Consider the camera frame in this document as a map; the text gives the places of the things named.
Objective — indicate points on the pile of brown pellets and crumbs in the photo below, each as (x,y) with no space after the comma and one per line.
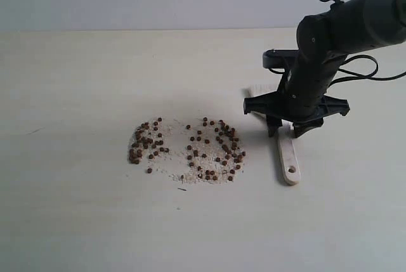
(200,150)

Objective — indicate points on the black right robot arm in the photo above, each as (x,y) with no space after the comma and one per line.
(325,42)

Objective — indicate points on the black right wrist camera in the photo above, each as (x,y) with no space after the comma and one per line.
(279,59)

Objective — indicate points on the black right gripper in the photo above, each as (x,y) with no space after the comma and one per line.
(301,96)

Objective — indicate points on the wooden paint brush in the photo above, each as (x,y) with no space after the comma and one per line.
(289,167)

